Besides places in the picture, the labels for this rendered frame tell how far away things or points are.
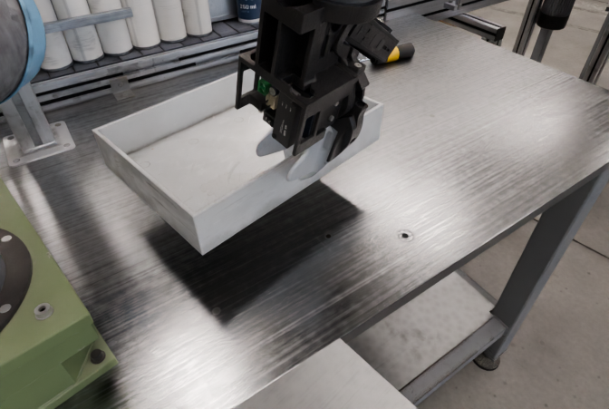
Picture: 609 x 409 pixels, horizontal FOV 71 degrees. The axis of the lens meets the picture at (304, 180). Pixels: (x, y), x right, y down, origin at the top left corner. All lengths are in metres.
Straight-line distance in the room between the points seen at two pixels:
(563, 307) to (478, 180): 1.08
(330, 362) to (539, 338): 1.19
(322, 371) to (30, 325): 0.24
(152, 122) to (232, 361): 0.30
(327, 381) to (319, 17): 0.30
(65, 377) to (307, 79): 0.31
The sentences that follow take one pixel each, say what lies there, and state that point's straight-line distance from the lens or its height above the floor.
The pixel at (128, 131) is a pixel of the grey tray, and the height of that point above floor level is 0.92.
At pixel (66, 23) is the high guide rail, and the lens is 0.81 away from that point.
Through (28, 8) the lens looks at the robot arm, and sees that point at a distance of 0.47.
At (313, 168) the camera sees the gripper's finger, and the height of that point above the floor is 0.94.
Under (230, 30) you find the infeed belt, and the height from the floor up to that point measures 0.88.
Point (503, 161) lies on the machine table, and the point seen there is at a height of 0.83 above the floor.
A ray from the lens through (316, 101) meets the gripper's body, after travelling 0.31.
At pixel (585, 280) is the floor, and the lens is 1.78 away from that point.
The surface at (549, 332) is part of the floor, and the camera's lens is 1.58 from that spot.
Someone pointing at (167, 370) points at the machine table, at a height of 0.83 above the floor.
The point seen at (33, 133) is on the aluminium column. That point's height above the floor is 0.85.
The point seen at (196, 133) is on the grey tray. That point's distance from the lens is 0.57.
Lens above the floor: 1.20
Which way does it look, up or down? 40 degrees down
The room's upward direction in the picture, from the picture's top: straight up
